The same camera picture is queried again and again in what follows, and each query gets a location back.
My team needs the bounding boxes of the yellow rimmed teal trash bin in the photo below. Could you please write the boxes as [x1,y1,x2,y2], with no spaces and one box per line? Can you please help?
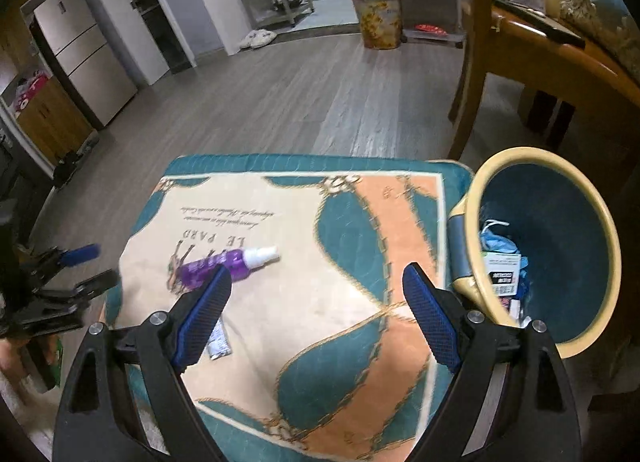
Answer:
[447,147,622,358]

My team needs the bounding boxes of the white slippers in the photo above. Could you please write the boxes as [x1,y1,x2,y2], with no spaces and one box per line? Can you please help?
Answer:
[240,29,278,50]

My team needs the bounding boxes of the person's left hand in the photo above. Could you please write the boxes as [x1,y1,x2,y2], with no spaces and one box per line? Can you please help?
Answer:
[0,338,28,385]

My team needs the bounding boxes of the silver refrigerator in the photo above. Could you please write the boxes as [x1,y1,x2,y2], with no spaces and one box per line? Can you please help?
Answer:
[32,0,137,126]

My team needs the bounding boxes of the purple spray bottle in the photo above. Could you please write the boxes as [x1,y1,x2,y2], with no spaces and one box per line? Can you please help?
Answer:
[178,246,280,289]

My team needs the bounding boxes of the floral kitchen trash can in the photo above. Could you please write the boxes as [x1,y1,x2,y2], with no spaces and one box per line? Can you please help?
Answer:
[352,0,402,50]

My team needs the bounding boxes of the green white medicine box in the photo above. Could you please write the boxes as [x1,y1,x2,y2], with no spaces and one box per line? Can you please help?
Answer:
[483,252,522,297]

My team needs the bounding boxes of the blue cloth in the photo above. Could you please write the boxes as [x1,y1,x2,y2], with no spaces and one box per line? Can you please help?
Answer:
[515,256,530,302]

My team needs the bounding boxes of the silver medicine foil packet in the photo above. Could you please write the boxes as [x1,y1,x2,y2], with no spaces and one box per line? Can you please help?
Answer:
[205,318,232,360]

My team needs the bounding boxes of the blue face mask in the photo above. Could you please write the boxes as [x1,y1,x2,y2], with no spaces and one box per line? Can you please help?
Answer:
[480,218,520,254]

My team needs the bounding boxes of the wooden cabinet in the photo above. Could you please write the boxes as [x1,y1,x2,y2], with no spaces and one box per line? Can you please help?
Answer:
[1,69,94,167]

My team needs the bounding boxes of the wooden chair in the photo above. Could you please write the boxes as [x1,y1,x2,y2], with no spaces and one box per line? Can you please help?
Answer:
[448,0,639,160]

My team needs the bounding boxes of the patterned teal orange mat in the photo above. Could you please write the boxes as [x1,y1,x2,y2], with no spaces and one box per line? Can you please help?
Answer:
[104,154,472,461]

